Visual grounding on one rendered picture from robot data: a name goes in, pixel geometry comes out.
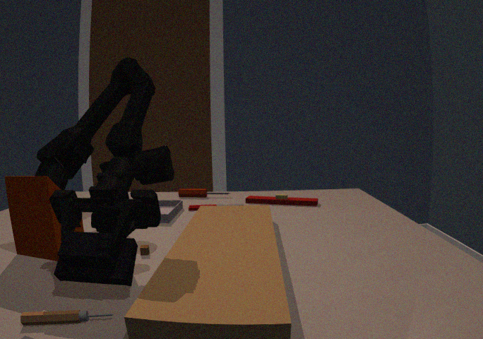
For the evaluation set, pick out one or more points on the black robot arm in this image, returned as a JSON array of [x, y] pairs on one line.
[[72, 147]]

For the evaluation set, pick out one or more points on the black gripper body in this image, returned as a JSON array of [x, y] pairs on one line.
[[107, 197]]

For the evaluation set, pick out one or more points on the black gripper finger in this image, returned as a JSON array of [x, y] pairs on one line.
[[131, 217], [69, 220]]

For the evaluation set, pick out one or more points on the tan wooden floor panel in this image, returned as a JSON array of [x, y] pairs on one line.
[[222, 279]]

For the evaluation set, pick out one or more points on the red flat bar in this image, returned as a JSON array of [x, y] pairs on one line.
[[282, 200]]

